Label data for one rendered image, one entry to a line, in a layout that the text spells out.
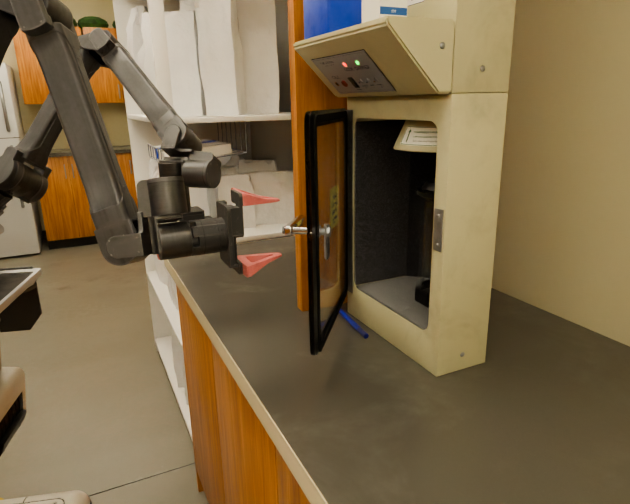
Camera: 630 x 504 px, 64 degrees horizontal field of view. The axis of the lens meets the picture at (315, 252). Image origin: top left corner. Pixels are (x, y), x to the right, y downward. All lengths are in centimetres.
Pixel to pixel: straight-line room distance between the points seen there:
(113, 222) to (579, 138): 91
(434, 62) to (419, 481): 57
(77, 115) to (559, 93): 94
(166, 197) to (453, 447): 55
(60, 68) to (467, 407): 81
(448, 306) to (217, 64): 137
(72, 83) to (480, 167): 64
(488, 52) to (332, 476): 64
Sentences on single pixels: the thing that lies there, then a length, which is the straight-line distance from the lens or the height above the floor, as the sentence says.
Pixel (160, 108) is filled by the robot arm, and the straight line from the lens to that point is 117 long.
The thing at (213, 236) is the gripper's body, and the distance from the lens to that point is 81.
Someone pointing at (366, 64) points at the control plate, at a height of 146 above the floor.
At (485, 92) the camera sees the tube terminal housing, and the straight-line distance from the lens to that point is 84.
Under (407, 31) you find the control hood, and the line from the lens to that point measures 75.
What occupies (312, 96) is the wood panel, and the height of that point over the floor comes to 141.
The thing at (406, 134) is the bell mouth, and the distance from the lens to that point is 93.
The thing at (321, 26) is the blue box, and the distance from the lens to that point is 93.
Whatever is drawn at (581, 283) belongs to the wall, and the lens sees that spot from 122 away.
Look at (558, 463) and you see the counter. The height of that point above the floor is 94.
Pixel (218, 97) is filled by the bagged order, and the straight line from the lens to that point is 198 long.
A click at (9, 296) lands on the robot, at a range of 118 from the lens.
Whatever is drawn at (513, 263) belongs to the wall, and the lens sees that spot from 134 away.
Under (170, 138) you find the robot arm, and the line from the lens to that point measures 109.
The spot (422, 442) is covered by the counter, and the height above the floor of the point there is 94.
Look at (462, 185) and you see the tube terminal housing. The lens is 83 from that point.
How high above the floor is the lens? 140
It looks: 17 degrees down
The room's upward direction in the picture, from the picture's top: 1 degrees counter-clockwise
